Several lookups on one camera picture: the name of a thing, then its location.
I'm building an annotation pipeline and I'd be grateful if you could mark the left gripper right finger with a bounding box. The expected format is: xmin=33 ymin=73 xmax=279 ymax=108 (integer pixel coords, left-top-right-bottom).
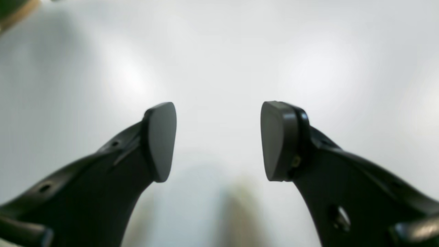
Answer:
xmin=260 ymin=101 xmax=438 ymax=247

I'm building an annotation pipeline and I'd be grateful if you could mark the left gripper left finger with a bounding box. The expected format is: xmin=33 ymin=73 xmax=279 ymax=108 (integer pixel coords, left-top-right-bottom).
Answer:
xmin=1 ymin=103 xmax=177 ymax=247

